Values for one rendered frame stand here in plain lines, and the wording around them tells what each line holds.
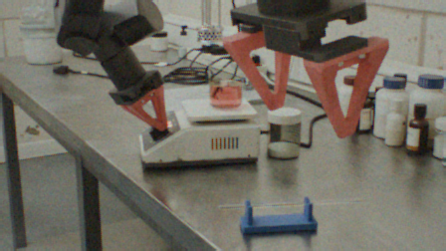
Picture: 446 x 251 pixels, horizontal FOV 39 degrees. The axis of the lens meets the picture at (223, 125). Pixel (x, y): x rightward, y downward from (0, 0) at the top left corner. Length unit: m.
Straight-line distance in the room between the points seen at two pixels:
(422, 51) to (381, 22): 0.13
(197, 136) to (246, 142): 0.08
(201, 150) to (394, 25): 0.59
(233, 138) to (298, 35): 0.63
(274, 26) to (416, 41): 0.96
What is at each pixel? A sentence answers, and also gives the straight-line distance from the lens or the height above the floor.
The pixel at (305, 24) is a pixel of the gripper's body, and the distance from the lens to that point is 0.46.
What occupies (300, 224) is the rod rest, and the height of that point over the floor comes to 0.76.
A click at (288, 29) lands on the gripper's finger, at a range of 0.47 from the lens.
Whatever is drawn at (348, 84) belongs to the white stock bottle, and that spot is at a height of 0.84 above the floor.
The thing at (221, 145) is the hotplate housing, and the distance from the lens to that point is 1.07.
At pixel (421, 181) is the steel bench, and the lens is 1.06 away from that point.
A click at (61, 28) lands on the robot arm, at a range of 0.96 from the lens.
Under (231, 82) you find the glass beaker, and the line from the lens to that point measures 1.08.
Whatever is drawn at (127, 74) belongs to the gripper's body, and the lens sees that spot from 1.04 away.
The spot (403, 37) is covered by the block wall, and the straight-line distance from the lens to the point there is 1.45.
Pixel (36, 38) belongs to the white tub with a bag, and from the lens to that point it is 2.06.
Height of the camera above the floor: 1.11
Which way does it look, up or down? 16 degrees down
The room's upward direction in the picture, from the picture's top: straight up
